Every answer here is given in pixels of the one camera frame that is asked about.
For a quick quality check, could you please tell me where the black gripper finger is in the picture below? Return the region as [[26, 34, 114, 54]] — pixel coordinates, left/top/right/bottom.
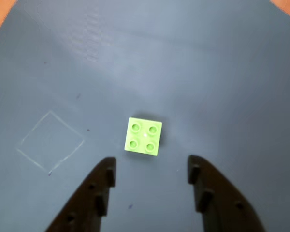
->
[[188, 154, 266, 232], [44, 156, 117, 232]]

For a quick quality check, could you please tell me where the green lego block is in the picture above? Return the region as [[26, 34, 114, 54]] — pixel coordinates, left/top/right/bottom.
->
[[124, 117, 163, 157]]

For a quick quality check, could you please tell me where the dark grey mat with chalk square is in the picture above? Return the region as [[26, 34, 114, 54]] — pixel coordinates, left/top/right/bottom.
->
[[0, 0, 290, 232]]

